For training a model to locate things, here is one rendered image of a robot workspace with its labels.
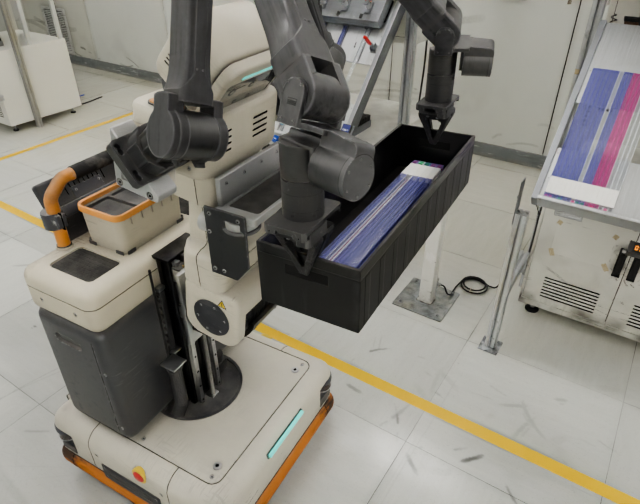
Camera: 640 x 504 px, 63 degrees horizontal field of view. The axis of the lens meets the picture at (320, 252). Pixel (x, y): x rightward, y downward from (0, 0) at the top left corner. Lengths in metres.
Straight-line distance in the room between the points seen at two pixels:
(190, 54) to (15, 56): 4.09
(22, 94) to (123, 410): 3.74
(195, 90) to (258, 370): 1.11
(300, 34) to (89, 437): 1.35
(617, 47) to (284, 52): 1.68
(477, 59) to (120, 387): 1.14
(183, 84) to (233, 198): 0.32
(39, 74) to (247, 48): 4.08
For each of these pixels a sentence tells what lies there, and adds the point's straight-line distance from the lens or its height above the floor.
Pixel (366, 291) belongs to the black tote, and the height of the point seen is 1.08.
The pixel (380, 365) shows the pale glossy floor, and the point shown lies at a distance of 2.16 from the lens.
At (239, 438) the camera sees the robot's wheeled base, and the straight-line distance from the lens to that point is 1.59.
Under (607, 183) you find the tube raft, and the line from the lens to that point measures 1.93.
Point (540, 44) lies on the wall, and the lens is 3.82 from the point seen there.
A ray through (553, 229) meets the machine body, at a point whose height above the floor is 0.45.
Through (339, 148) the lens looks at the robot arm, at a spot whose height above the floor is 1.31.
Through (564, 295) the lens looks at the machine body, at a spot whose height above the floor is 0.17.
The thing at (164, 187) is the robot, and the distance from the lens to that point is 0.97.
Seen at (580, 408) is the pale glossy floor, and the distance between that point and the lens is 2.22.
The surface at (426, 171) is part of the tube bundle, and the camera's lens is 1.17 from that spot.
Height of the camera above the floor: 1.54
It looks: 34 degrees down
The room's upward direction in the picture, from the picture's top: straight up
